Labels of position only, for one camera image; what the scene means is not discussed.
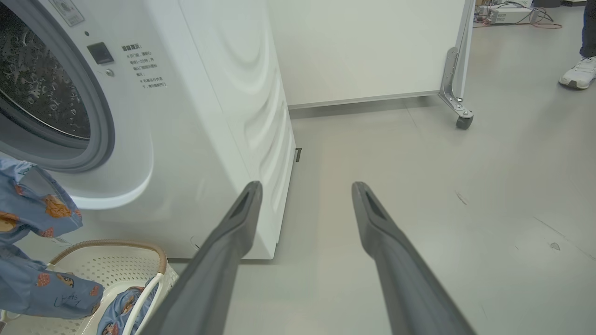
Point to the white perforated laundry basket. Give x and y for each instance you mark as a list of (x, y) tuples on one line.
[(102, 270)]

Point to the dark caster wheel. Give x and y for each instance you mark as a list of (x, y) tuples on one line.
[(464, 122)]

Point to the silver electronic device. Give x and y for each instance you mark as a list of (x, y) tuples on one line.
[(510, 15)]

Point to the grey warning sticker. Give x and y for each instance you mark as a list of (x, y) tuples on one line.
[(67, 11)]

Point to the person in dark trousers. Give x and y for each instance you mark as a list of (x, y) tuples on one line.
[(582, 74)]

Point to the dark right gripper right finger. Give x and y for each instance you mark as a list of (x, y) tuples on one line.
[(400, 279)]

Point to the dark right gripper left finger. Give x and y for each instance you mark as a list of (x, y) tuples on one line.
[(209, 270)]

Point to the metal caster bracket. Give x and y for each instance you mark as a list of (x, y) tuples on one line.
[(450, 83)]

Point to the white front-load washing machine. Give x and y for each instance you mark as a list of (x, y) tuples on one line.
[(223, 139)]

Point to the white partition panel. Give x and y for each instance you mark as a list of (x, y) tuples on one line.
[(363, 46)]

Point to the blue cartoon print garment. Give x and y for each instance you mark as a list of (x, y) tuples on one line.
[(32, 200), (121, 309)]

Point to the small dark metal bracket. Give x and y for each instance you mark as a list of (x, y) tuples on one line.
[(298, 155)]

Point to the steel washer drum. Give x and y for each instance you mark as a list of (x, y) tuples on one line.
[(37, 83)]

